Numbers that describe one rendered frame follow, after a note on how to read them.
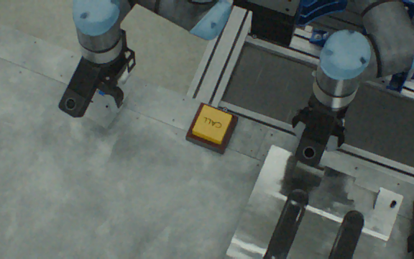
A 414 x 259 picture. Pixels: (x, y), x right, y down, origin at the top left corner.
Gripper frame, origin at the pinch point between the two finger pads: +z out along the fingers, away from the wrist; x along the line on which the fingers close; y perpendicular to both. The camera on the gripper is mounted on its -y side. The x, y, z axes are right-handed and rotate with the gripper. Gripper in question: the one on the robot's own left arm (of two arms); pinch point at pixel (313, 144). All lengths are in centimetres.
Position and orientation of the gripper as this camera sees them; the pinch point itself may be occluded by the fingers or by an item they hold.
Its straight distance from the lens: 186.4
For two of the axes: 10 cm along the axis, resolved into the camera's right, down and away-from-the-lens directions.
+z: -0.3, 4.0, 9.2
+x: -9.1, -3.9, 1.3
